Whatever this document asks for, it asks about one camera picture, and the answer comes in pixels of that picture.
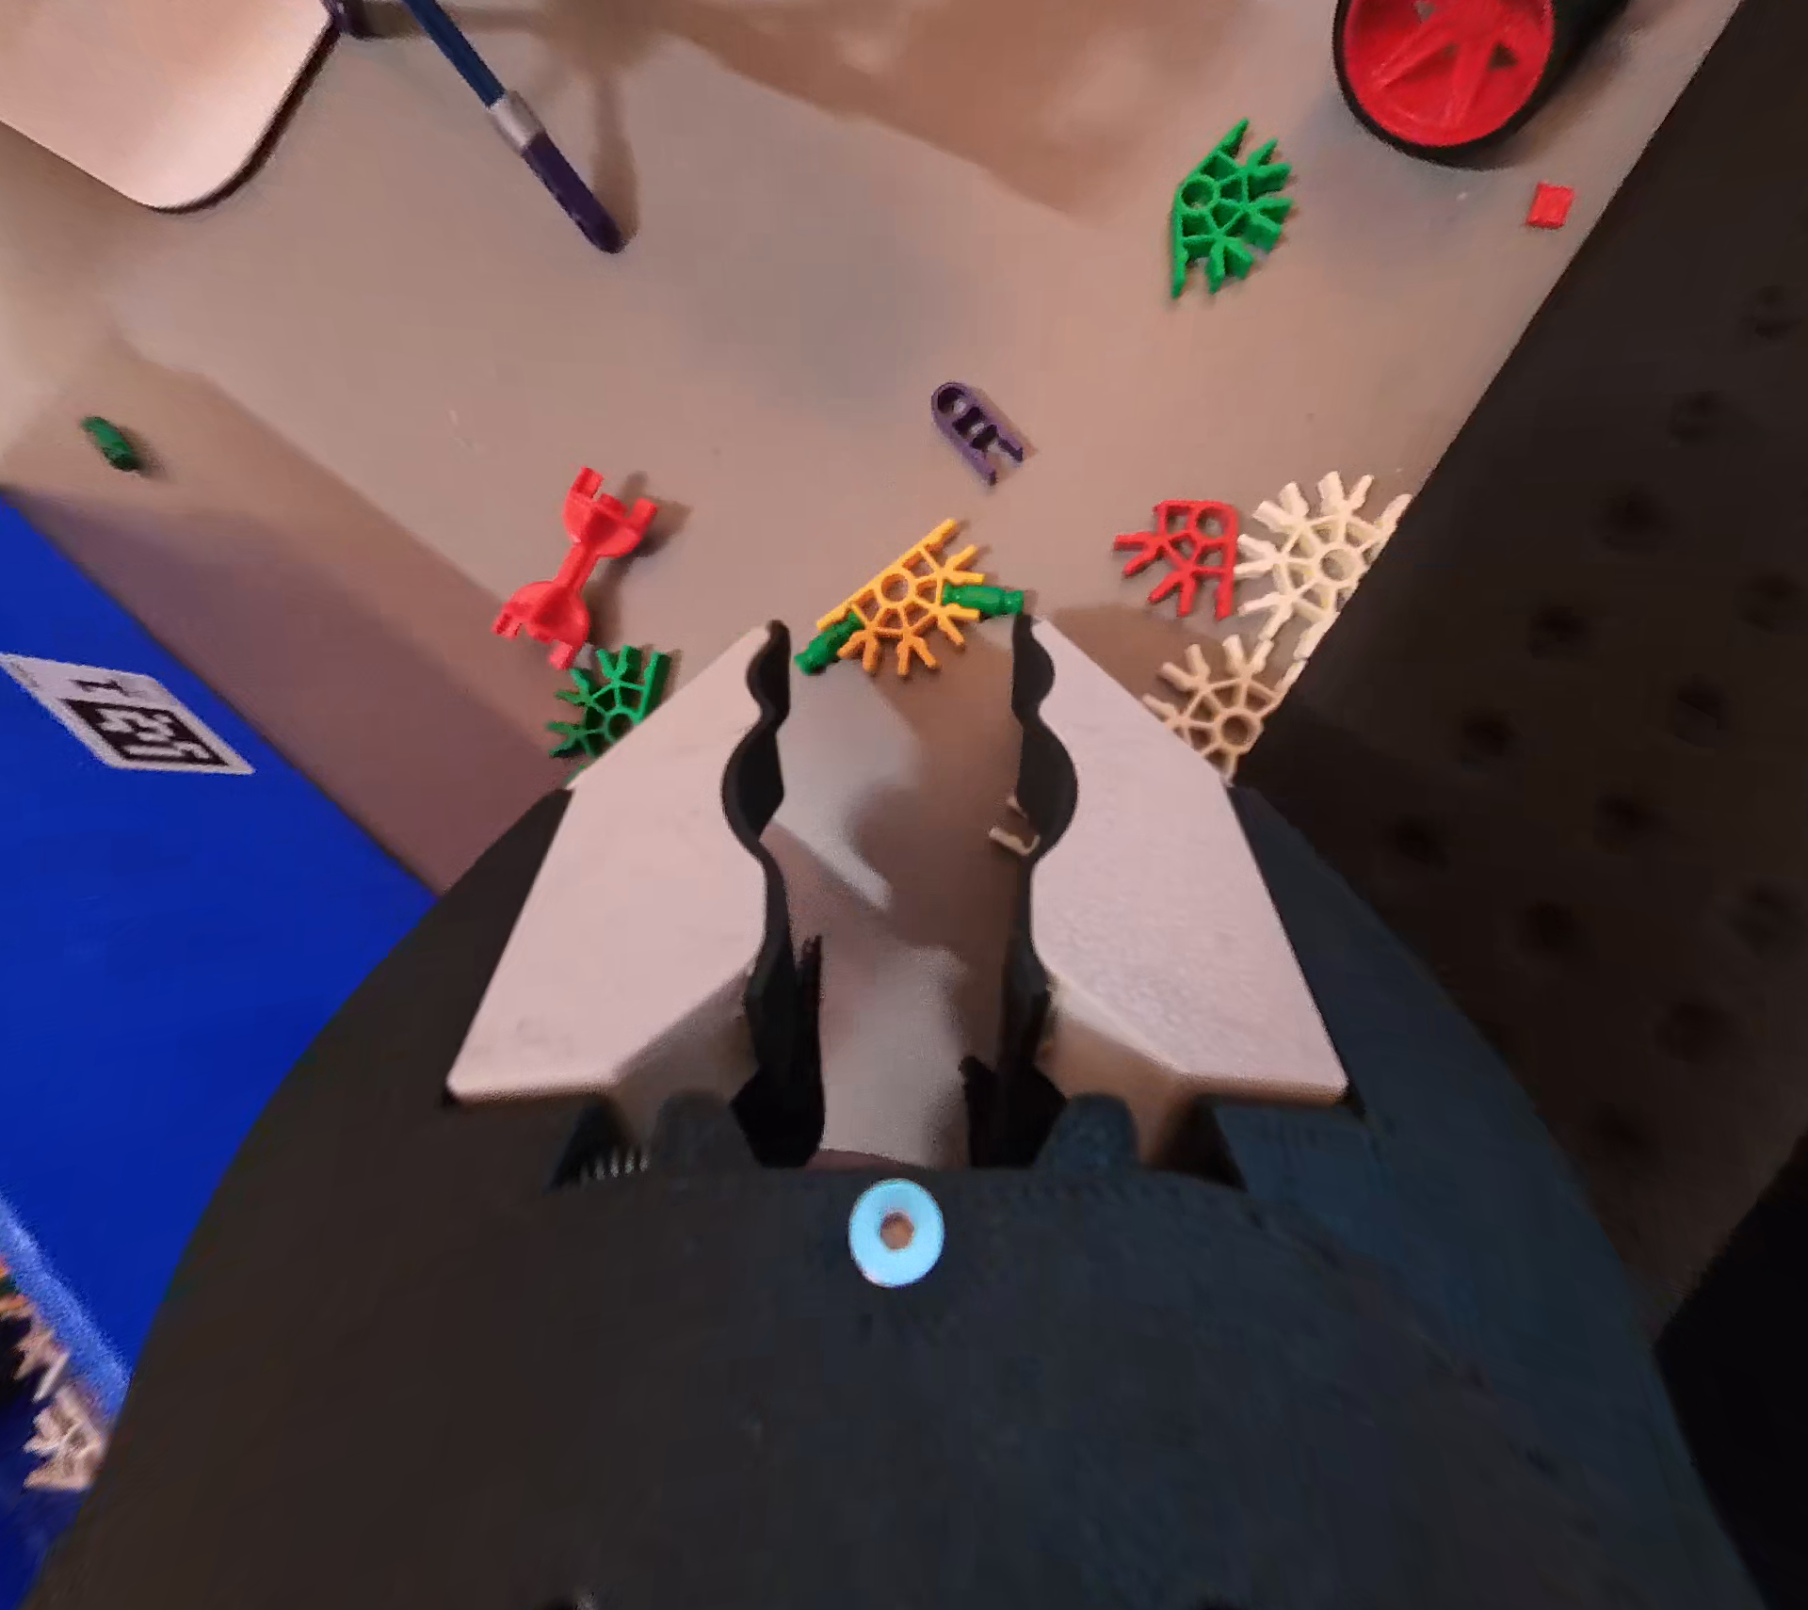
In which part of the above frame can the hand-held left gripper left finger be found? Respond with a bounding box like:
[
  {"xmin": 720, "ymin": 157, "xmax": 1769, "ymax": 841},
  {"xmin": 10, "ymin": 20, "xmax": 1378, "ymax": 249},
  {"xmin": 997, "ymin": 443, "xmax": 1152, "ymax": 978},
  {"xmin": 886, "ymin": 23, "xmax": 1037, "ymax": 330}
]
[{"xmin": 447, "ymin": 618, "xmax": 830, "ymax": 1170}]

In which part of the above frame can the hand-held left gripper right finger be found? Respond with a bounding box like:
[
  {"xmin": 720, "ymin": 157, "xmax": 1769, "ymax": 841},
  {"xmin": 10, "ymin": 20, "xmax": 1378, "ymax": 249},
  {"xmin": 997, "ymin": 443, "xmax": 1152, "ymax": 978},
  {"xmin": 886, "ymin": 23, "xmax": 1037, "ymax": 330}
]
[{"xmin": 961, "ymin": 611, "xmax": 1355, "ymax": 1170}]

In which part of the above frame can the green fan-shaped connector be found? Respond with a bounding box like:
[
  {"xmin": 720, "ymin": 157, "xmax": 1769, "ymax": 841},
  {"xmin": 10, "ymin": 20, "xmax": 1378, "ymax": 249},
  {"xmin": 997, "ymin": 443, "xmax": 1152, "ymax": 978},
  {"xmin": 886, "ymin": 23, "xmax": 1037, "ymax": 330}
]
[
  {"xmin": 1167, "ymin": 119, "xmax": 1297, "ymax": 302},
  {"xmin": 549, "ymin": 645, "xmax": 675, "ymax": 763}
]

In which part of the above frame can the beige snowflake connector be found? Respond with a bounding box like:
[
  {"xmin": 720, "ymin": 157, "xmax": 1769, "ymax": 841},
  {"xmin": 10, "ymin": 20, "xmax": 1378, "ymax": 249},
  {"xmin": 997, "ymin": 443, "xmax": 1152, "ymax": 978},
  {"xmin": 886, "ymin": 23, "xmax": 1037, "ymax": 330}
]
[{"xmin": 1142, "ymin": 635, "xmax": 1310, "ymax": 782}]

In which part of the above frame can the red bow-shaped connector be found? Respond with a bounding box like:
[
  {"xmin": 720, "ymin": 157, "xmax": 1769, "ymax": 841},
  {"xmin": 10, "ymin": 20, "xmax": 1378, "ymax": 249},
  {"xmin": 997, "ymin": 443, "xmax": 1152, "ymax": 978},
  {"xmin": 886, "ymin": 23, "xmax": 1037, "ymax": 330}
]
[{"xmin": 492, "ymin": 466, "xmax": 662, "ymax": 669}]

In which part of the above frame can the short green rod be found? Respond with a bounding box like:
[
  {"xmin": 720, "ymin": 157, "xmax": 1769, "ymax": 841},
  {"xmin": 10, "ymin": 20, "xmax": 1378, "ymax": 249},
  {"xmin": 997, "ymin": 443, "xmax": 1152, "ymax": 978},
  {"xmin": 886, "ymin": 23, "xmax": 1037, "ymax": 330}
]
[{"xmin": 794, "ymin": 586, "xmax": 1025, "ymax": 677}]

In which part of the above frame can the red fan-shaped connector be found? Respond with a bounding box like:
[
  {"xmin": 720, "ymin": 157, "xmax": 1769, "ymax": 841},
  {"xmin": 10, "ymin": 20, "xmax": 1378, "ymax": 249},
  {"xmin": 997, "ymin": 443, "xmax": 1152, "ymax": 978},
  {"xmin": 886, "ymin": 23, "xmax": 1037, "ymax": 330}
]
[{"xmin": 1114, "ymin": 498, "xmax": 1246, "ymax": 622}]

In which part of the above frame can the dark perforated chair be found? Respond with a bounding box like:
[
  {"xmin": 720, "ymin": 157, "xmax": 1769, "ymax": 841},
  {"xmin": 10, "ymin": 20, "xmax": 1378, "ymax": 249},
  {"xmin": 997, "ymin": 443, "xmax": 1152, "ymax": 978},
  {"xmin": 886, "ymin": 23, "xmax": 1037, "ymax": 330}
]
[{"xmin": 1236, "ymin": 0, "xmax": 1808, "ymax": 1610}]

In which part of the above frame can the white snowflake connector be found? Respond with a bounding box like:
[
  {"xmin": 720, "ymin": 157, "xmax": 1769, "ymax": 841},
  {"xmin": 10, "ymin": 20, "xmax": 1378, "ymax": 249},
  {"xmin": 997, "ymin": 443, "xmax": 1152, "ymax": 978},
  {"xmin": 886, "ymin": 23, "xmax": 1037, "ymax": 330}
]
[{"xmin": 1236, "ymin": 473, "xmax": 1415, "ymax": 652}]

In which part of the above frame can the yellow fan-shaped connector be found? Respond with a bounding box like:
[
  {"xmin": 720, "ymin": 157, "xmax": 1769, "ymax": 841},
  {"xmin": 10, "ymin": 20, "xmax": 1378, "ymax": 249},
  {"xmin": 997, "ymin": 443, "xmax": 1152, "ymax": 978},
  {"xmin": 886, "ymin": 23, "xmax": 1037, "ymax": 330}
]
[{"xmin": 816, "ymin": 519, "xmax": 990, "ymax": 679}]

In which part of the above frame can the blue plastic bin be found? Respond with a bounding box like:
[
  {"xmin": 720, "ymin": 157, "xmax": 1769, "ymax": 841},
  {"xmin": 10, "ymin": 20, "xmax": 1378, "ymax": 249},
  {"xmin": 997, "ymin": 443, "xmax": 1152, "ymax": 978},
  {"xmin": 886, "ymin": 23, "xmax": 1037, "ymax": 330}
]
[{"xmin": 0, "ymin": 487, "xmax": 442, "ymax": 1543}]

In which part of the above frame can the purple clip connector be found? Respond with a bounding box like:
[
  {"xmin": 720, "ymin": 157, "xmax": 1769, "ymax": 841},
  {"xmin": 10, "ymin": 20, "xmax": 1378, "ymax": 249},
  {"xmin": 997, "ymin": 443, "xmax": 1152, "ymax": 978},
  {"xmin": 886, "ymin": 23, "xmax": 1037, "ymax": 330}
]
[{"xmin": 929, "ymin": 379, "xmax": 1029, "ymax": 487}]

